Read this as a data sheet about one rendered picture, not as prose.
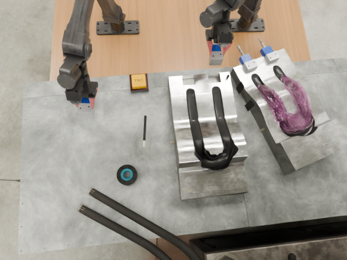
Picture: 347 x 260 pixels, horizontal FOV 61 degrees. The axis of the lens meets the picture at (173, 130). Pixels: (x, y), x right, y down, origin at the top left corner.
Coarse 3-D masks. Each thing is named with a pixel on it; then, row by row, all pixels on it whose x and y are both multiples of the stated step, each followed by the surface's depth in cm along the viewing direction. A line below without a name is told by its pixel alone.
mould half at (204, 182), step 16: (176, 80) 122; (208, 80) 122; (224, 80) 123; (176, 96) 120; (208, 96) 121; (224, 96) 121; (176, 112) 118; (208, 112) 119; (176, 128) 116; (208, 128) 115; (240, 128) 115; (176, 144) 113; (192, 144) 110; (208, 144) 110; (240, 144) 110; (192, 160) 108; (240, 160) 114; (192, 176) 114; (208, 176) 114; (224, 176) 114; (240, 176) 114; (192, 192) 112; (208, 192) 112; (224, 192) 112; (240, 192) 113
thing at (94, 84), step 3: (87, 75) 101; (81, 78) 99; (93, 84) 106; (96, 84) 106; (93, 87) 104; (96, 87) 104; (90, 90) 103; (93, 90) 103; (90, 93) 103; (93, 93) 103
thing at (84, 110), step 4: (84, 100) 112; (88, 100) 112; (80, 104) 110; (84, 104) 110; (88, 104) 110; (80, 108) 110; (84, 108) 109; (88, 108) 109; (80, 112) 110; (84, 112) 109; (88, 112) 109; (92, 112) 112; (84, 116) 113; (88, 116) 113; (92, 116) 113
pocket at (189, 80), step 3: (183, 78) 124; (186, 78) 124; (189, 78) 125; (192, 78) 125; (183, 81) 125; (186, 81) 125; (189, 81) 125; (192, 81) 125; (183, 84) 124; (186, 84) 124; (189, 84) 124; (192, 84) 124; (195, 84) 122
